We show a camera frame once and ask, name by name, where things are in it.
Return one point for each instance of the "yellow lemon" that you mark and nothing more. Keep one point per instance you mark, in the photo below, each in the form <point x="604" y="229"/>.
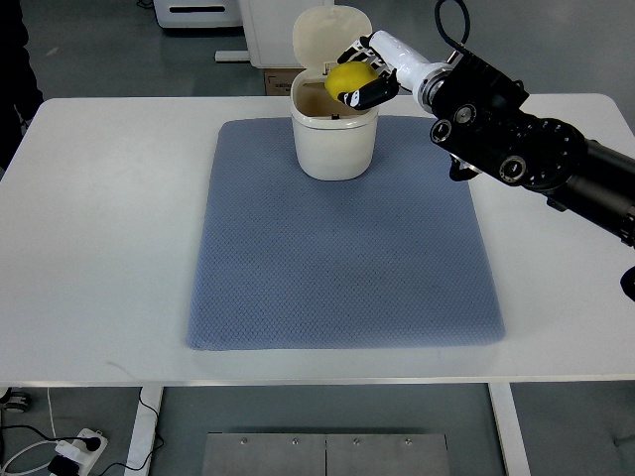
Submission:
<point x="348" y="77"/>

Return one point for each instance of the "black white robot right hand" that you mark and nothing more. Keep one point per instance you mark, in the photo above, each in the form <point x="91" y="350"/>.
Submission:
<point x="399" y="67"/>

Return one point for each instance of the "blue textured cloth mat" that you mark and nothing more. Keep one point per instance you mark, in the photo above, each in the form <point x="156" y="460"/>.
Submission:
<point x="391" y="259"/>

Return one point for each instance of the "white table leg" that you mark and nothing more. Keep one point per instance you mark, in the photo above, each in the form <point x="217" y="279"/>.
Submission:
<point x="144" y="440"/>
<point x="508" y="429"/>

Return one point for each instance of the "white power strip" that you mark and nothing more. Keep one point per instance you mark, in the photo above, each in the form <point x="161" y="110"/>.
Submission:
<point x="84" y="450"/>

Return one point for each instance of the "brown cardboard box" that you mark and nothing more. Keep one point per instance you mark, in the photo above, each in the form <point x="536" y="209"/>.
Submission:
<point x="278" y="81"/>

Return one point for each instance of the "left white table leg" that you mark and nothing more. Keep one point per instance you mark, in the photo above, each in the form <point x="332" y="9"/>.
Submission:
<point x="144" y="440"/>

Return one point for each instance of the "black power plug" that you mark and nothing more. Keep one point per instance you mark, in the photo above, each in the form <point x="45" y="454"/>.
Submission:
<point x="62" y="466"/>

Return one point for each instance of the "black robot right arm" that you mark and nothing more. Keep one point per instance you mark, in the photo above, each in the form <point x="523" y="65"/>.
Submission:
<point x="481" y="124"/>

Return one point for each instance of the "right white table leg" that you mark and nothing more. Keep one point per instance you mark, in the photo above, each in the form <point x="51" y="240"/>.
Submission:
<point x="508" y="429"/>

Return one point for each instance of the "white appliance with black slot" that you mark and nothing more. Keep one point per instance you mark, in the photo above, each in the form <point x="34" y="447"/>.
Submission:
<point x="183" y="14"/>

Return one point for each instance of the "grey caster wheel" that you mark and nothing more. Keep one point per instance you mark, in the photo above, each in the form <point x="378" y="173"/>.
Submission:
<point x="14" y="401"/>

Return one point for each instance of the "cream trash bin with lid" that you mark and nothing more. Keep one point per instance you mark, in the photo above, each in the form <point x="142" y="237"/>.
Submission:
<point x="333" y="141"/>

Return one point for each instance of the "dark clothed person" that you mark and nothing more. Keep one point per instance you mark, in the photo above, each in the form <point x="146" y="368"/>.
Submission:
<point x="20" y="94"/>

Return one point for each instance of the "grey metal base plate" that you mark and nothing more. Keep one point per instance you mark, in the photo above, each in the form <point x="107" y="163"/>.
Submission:
<point x="325" y="454"/>

